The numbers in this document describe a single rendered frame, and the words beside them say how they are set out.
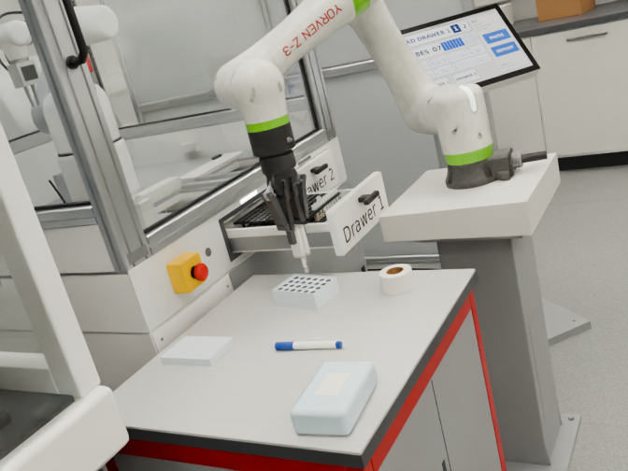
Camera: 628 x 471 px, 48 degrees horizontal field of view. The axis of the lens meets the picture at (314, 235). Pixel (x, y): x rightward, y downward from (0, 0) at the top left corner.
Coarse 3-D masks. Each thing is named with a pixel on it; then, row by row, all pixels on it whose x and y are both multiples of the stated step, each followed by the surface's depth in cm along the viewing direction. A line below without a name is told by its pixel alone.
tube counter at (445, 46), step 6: (462, 36) 247; (468, 36) 247; (474, 36) 248; (438, 42) 245; (444, 42) 245; (450, 42) 245; (456, 42) 246; (462, 42) 246; (468, 42) 246; (474, 42) 246; (432, 48) 243; (438, 48) 244; (444, 48) 244; (450, 48) 244; (456, 48) 245
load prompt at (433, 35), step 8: (448, 24) 249; (456, 24) 249; (464, 24) 250; (424, 32) 246; (432, 32) 246; (440, 32) 247; (448, 32) 247; (456, 32) 248; (464, 32) 248; (408, 40) 244; (416, 40) 244; (424, 40) 244; (432, 40) 245
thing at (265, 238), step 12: (324, 192) 186; (348, 192) 182; (252, 204) 192; (240, 216) 186; (228, 228) 181; (240, 228) 173; (252, 228) 170; (264, 228) 169; (276, 228) 167; (312, 228) 162; (324, 228) 161; (240, 240) 173; (252, 240) 171; (264, 240) 170; (276, 240) 168; (312, 240) 163; (324, 240) 162
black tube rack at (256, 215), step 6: (312, 198) 181; (264, 204) 187; (312, 204) 176; (252, 210) 184; (258, 210) 183; (264, 210) 181; (246, 216) 180; (252, 216) 178; (258, 216) 177; (264, 216) 176; (270, 216) 175; (324, 216) 174; (234, 222) 177; (240, 222) 176; (246, 222) 176; (252, 222) 175; (258, 222) 174; (264, 222) 182; (270, 222) 180; (312, 222) 171
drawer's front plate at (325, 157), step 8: (328, 152) 218; (312, 160) 210; (320, 160) 213; (328, 160) 217; (304, 168) 205; (328, 168) 217; (312, 176) 209; (320, 176) 212; (328, 176) 217; (336, 176) 222; (328, 184) 217; (312, 192) 208
